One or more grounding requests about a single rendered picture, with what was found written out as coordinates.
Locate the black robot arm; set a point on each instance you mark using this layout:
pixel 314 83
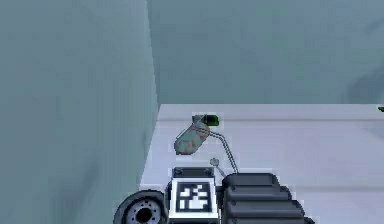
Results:
pixel 256 200

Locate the green small object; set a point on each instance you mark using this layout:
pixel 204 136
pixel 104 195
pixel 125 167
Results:
pixel 381 109

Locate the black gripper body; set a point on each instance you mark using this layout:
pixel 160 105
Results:
pixel 133 208

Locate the white table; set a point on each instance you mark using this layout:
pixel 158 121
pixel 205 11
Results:
pixel 300 150

